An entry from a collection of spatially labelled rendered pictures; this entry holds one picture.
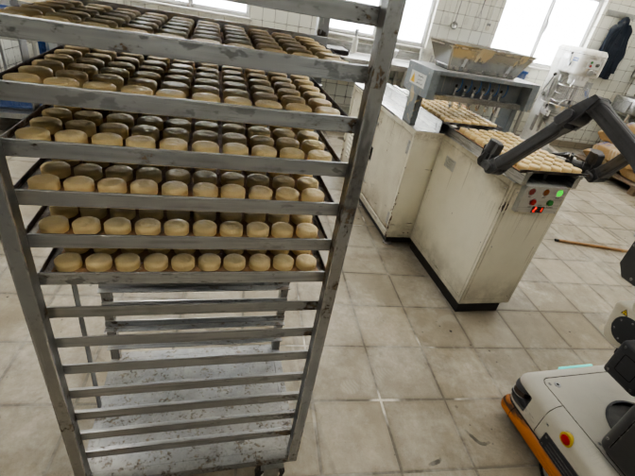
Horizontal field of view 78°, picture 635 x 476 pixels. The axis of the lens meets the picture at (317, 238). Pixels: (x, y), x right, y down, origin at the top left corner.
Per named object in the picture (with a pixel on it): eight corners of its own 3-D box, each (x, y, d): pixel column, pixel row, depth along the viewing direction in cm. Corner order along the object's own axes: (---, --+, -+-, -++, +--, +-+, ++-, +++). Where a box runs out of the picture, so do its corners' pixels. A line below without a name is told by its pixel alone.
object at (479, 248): (404, 246, 282) (446, 124, 236) (447, 247, 291) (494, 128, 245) (453, 315, 225) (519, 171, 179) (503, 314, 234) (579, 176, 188)
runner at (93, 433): (300, 409, 124) (302, 402, 123) (302, 416, 122) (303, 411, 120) (73, 431, 107) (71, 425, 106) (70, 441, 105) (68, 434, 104)
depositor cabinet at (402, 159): (336, 173, 380) (354, 82, 337) (403, 177, 399) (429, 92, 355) (382, 246, 277) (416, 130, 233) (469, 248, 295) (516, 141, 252)
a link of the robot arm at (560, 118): (574, 117, 139) (593, 123, 144) (569, 104, 141) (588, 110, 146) (482, 175, 176) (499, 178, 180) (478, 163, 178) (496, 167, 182)
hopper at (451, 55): (422, 61, 242) (430, 36, 235) (499, 73, 257) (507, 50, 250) (445, 71, 219) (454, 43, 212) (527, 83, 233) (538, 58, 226)
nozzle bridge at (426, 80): (395, 114, 260) (409, 59, 242) (488, 125, 278) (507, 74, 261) (416, 130, 233) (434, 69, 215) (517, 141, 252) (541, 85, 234)
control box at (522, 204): (510, 209, 191) (523, 182, 183) (550, 211, 197) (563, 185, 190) (515, 212, 188) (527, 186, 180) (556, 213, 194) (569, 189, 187)
